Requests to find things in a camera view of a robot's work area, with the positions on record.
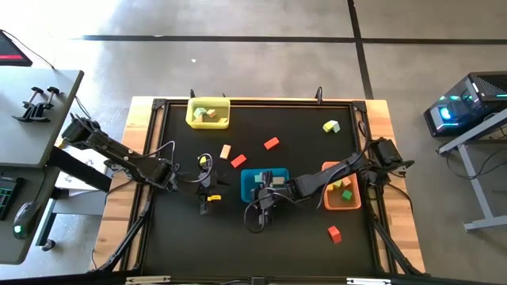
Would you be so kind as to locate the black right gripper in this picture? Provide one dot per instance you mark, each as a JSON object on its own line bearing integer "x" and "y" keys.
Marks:
{"x": 267, "y": 200}

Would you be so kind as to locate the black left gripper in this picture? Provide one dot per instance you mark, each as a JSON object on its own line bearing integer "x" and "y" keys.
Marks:
{"x": 194, "y": 185}

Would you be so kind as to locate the mint green long block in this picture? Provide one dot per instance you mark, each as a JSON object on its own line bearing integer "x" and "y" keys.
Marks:
{"x": 258, "y": 178}

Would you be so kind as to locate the tan long block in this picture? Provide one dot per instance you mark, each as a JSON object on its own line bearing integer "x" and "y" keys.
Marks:
{"x": 278, "y": 180}

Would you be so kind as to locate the blue plastic bin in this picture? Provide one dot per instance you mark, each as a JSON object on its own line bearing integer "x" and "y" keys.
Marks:
{"x": 247, "y": 190}

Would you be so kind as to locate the yellow-green small cube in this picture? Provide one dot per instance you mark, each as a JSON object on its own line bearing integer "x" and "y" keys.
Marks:
{"x": 328, "y": 127}
{"x": 337, "y": 183}
{"x": 202, "y": 160}

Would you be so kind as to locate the red wooden block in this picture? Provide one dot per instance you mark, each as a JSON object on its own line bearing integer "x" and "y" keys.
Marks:
{"x": 238, "y": 161}
{"x": 271, "y": 143}
{"x": 334, "y": 234}

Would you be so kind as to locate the pink wooden block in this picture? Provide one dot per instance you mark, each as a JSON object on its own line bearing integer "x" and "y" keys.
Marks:
{"x": 197, "y": 118}

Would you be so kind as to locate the orange plastic bin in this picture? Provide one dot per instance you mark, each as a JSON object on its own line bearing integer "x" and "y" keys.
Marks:
{"x": 340, "y": 204}

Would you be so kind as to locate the tan medium block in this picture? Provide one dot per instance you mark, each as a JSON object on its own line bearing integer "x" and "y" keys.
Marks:
{"x": 211, "y": 113}

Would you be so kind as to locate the orange small cube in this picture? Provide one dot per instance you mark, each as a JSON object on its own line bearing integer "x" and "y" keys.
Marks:
{"x": 346, "y": 181}

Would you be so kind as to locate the mint green medium block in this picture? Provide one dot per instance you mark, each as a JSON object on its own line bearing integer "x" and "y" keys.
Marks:
{"x": 199, "y": 112}

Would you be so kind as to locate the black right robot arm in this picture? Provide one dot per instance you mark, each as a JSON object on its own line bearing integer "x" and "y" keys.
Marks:
{"x": 328, "y": 174}

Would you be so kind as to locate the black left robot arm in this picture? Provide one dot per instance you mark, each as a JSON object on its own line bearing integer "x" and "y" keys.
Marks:
{"x": 119, "y": 152}

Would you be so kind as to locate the peach long block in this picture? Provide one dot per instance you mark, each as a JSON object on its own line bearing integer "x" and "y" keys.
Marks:
{"x": 225, "y": 151}

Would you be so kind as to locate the yellow plastic bin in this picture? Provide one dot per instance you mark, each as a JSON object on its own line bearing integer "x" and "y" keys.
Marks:
{"x": 208, "y": 124}

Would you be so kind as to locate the black table mat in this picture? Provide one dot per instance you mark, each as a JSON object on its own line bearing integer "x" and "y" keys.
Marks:
{"x": 277, "y": 257}

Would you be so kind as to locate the green small cube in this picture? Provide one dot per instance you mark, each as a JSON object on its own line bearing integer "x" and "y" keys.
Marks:
{"x": 347, "y": 194}

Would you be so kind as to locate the white wooden block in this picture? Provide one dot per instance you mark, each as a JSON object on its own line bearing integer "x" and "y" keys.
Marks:
{"x": 336, "y": 126}

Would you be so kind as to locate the silver aluminium bar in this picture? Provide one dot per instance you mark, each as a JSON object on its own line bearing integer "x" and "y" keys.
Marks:
{"x": 146, "y": 280}
{"x": 368, "y": 281}

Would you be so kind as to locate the black desk base beam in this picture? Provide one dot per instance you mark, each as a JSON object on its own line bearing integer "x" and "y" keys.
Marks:
{"x": 75, "y": 170}

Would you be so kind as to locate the black caster wheel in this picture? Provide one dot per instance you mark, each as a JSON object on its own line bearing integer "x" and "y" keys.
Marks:
{"x": 48, "y": 245}

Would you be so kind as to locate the black desk clamp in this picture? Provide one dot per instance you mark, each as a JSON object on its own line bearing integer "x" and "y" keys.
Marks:
{"x": 27, "y": 107}
{"x": 50, "y": 95}

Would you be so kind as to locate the black computer mouse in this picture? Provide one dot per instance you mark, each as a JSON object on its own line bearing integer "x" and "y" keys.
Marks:
{"x": 24, "y": 219}

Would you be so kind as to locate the grey desk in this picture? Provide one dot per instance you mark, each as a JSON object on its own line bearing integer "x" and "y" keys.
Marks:
{"x": 27, "y": 134}

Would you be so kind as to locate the black backlit keyboard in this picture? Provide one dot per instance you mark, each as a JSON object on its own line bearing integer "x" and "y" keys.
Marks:
{"x": 6, "y": 196}

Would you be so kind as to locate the black glass computer tower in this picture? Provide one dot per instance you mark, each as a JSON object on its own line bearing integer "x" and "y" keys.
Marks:
{"x": 467, "y": 105}

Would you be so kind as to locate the black monitor with red stripe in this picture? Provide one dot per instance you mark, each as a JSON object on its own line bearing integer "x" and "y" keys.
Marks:
{"x": 10, "y": 51}

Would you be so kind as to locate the black aluminium table frame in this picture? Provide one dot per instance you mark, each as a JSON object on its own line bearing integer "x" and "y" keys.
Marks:
{"x": 257, "y": 101}

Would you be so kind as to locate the black small camera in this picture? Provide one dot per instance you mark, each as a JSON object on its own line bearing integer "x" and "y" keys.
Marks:
{"x": 257, "y": 281}

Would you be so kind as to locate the black corner bracket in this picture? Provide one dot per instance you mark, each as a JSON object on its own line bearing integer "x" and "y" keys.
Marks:
{"x": 158, "y": 103}
{"x": 359, "y": 106}

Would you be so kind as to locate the grey desk leg frame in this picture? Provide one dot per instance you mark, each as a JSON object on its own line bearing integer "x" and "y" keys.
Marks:
{"x": 79, "y": 204}

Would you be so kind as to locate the white metal desk frame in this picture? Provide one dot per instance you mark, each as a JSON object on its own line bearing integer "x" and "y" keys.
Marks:
{"x": 473, "y": 178}

